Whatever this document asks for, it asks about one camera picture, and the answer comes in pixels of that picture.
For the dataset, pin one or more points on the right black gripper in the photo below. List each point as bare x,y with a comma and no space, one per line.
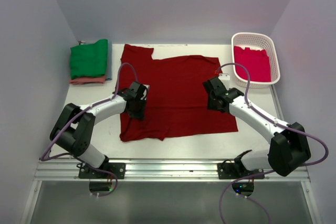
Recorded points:
210,105

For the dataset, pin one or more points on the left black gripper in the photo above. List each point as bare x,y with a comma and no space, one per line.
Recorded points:
139,115

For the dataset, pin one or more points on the dark red t-shirt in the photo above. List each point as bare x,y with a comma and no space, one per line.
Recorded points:
177,101

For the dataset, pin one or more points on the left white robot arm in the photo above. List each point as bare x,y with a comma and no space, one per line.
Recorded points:
74,127

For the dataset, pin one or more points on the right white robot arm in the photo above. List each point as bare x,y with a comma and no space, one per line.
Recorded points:
288,146

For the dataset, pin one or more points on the pink folded t-shirt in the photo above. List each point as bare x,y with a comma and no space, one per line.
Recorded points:
87,80

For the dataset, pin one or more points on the magenta t-shirt in basket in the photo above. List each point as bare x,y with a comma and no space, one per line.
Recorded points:
255,61

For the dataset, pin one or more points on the green folded t-shirt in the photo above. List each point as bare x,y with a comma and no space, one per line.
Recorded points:
89,60

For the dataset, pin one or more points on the white plastic basket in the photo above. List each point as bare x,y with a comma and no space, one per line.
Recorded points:
258,41

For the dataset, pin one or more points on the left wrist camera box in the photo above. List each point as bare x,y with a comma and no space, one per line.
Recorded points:
146,89

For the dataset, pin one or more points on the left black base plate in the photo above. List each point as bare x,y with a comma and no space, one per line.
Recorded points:
85,172

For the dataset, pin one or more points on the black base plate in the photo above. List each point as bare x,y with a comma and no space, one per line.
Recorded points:
85,172
229,169

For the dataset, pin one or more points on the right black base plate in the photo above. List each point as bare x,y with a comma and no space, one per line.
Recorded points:
229,169

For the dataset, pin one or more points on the aluminium mounting rail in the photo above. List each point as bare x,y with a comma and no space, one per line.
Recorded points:
136,170

